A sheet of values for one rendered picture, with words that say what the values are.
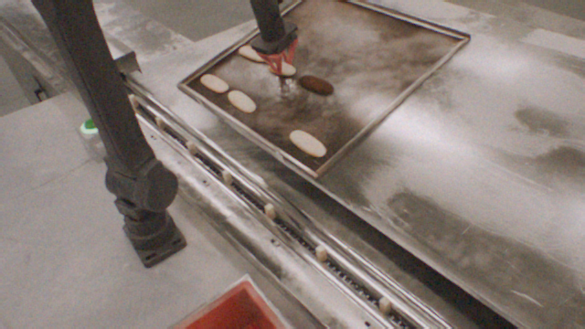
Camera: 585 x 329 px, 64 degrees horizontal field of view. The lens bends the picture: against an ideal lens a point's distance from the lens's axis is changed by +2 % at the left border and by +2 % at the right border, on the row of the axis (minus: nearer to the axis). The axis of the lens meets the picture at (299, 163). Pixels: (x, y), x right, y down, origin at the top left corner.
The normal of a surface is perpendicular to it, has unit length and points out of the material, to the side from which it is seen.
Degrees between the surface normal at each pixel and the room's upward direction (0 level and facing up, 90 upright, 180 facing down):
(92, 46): 90
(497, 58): 10
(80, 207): 0
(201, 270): 0
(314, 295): 0
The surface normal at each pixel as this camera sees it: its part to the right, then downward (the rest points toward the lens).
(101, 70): 0.83, 0.32
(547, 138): -0.22, -0.64
